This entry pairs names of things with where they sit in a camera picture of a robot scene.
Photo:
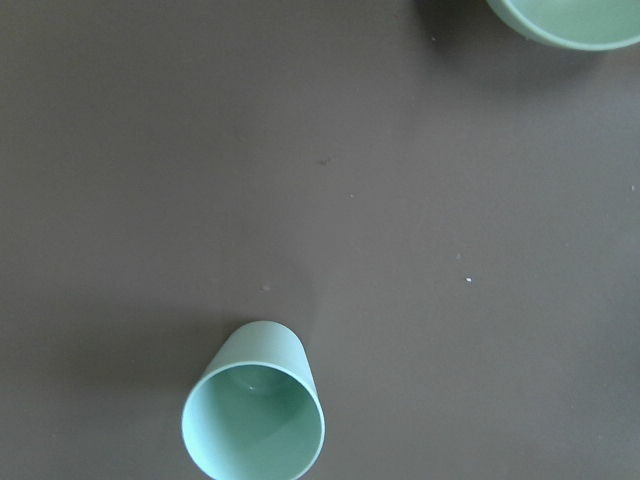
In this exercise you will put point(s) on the green plastic cup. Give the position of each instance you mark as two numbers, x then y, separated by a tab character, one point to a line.
255	412

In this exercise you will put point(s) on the green bowl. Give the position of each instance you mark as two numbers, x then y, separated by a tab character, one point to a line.
575	25

